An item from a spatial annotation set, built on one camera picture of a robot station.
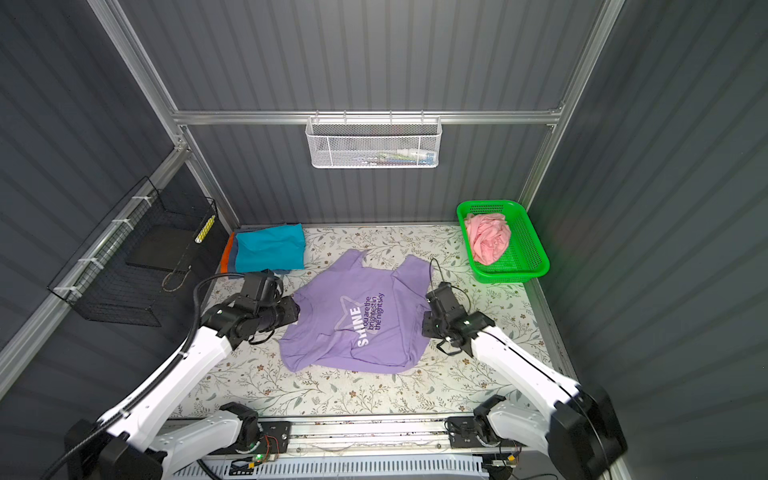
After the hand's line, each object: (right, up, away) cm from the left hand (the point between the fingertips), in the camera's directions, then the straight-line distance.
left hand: (296, 309), depth 80 cm
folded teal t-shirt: (-17, +17, +27) cm, 36 cm away
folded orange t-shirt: (-34, +11, +26) cm, 44 cm away
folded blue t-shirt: (-31, +13, +25) cm, 41 cm away
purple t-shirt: (+15, -6, +14) cm, 21 cm away
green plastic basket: (+75, +13, +28) cm, 81 cm away
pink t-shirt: (+62, +22, +28) cm, 72 cm away
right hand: (+38, -5, +4) cm, 38 cm away
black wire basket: (-39, +10, -12) cm, 42 cm away
